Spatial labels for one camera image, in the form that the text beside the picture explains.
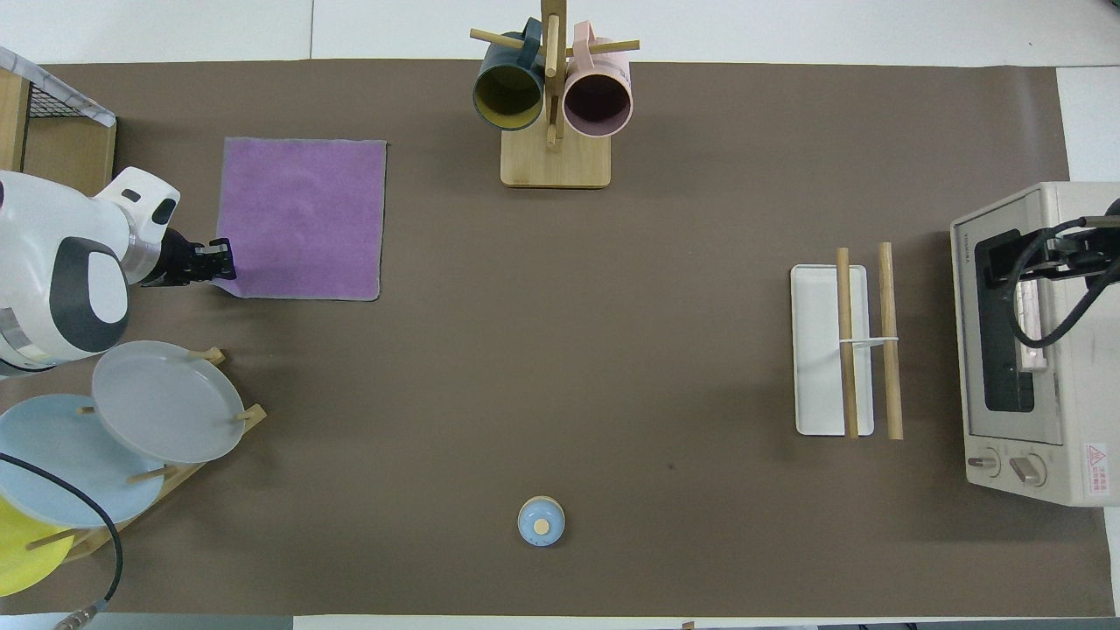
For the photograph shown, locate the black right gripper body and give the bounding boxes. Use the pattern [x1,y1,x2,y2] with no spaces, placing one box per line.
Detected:
[1081,199,1120,281]

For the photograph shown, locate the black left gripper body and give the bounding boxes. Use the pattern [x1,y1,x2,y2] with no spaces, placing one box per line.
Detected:
[144,229,211,288]

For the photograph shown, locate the purple and grey towel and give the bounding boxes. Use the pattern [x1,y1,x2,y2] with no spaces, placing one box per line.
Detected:
[214,136,389,302]

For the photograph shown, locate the wooden plate rack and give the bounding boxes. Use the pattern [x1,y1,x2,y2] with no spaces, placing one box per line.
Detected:
[26,347,268,563]

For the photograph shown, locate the white towel rack wooden bars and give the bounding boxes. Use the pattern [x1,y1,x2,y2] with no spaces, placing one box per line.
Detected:
[790,242,904,441]

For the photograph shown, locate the beige toaster oven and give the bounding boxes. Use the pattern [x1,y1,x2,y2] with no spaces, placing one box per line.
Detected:
[950,181,1120,508]

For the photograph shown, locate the grey plate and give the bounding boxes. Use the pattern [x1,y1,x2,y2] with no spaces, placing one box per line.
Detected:
[91,340,247,465]

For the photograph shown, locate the light blue plate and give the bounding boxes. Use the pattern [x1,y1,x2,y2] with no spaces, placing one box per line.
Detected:
[0,394,167,529]

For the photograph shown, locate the dark teal mug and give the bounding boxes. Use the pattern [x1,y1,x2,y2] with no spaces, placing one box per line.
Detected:
[472,17,546,132]

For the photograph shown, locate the yellow plate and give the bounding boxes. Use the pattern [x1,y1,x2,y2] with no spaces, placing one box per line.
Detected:
[0,496,75,598]

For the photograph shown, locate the wooden mug tree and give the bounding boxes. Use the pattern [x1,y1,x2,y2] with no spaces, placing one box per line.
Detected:
[470,0,641,190]

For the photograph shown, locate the brown table mat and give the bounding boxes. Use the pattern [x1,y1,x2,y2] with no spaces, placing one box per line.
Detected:
[0,59,1115,618]

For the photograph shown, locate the pink mug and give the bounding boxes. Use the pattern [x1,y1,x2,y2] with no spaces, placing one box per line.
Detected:
[563,22,634,138]

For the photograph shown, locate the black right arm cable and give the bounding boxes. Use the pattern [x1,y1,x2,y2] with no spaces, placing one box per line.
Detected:
[1004,219,1120,349]

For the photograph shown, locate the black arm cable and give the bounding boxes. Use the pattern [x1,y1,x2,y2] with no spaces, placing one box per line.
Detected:
[0,451,123,630]
[1004,219,1120,349]

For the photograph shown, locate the black wire basket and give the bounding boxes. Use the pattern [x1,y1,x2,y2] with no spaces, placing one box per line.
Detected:
[24,77,106,123]

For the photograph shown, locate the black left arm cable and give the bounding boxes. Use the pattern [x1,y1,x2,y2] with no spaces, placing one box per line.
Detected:
[0,451,123,630]

